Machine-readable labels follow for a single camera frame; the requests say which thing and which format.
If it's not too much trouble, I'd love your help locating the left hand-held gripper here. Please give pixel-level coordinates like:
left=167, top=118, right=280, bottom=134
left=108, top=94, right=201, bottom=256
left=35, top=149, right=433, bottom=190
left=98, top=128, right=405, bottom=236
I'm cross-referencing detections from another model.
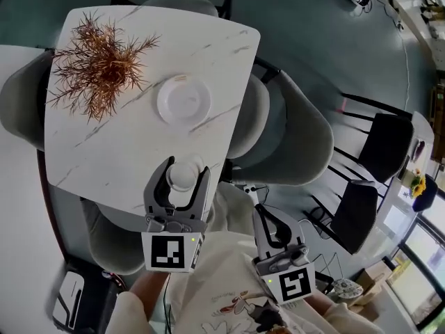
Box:
left=140, top=156, right=212, bottom=275

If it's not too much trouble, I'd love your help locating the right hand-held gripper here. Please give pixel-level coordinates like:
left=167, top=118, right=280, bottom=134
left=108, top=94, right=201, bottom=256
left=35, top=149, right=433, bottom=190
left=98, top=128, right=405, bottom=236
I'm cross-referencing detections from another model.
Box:
left=252, top=203, right=316, bottom=305

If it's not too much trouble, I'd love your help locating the white cup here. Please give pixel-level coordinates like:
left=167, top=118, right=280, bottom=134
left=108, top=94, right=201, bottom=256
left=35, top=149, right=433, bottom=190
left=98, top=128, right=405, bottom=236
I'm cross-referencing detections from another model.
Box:
left=165, top=161, right=200, bottom=193

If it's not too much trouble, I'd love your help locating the white saucer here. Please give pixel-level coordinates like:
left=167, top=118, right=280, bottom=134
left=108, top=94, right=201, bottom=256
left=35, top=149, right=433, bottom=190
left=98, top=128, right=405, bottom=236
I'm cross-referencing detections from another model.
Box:
left=156, top=74, right=212, bottom=125

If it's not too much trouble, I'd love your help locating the person's right forearm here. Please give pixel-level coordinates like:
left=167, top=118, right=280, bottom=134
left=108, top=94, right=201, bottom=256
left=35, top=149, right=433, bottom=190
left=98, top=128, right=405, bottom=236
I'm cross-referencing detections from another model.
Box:
left=302, top=293, right=383, bottom=334

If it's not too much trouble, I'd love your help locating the person's left forearm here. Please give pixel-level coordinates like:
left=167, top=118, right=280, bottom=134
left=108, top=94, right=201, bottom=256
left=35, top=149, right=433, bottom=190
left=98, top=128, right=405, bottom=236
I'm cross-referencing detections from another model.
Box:
left=113, top=271, right=172, bottom=334

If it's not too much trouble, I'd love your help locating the person's cream printed sweatshirt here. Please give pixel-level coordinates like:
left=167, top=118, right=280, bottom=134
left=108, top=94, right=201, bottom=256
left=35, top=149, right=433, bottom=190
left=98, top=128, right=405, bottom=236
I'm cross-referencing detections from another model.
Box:
left=166, top=182, right=348, bottom=334

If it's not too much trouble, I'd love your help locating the black box device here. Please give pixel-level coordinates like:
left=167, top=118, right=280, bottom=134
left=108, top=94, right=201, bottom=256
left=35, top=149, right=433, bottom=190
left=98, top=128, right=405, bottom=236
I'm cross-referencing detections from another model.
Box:
left=314, top=272, right=336, bottom=296

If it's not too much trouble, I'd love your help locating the black upholstered chair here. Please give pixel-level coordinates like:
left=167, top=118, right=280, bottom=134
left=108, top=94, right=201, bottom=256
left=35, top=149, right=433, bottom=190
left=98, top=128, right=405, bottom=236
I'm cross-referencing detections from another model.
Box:
left=357, top=112, right=416, bottom=185
left=329, top=179, right=381, bottom=256

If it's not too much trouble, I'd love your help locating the patterned white round object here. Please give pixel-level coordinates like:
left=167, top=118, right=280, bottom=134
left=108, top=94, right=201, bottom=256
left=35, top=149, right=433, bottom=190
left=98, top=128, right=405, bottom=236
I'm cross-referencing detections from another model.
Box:
left=332, top=278, right=364, bottom=299

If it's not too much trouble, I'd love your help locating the white marble table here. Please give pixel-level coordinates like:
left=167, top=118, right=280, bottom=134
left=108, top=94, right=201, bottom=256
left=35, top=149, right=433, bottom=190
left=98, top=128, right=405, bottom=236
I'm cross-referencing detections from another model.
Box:
left=44, top=5, right=261, bottom=222

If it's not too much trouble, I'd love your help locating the cardboard box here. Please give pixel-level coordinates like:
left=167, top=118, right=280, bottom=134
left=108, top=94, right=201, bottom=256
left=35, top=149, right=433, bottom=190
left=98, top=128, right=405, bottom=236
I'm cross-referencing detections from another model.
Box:
left=354, top=264, right=396, bottom=292

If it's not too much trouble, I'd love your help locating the dried orange plant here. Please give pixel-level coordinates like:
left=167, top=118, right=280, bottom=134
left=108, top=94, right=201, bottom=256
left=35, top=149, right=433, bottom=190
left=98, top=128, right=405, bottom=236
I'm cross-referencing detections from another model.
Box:
left=44, top=10, right=162, bottom=123

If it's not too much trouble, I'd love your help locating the white black device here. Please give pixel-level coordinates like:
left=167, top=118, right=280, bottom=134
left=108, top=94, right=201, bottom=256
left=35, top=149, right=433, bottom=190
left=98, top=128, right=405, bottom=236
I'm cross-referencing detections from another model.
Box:
left=51, top=271, right=86, bottom=331

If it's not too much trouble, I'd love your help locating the sunflower bouquet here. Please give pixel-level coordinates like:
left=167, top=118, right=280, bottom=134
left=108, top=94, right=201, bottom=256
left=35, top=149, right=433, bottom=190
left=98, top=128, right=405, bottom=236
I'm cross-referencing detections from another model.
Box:
left=408, top=167, right=428, bottom=200

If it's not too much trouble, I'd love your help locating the long white workbench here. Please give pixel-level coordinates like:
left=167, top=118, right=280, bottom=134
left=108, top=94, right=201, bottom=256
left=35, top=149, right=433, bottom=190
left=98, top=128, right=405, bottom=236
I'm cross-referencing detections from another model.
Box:
left=385, top=0, right=445, bottom=72

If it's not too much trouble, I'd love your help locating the black framed window wall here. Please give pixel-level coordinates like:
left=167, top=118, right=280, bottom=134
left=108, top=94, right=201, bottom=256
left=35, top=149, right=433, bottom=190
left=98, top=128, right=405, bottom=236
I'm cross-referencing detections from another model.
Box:
left=377, top=203, right=445, bottom=332

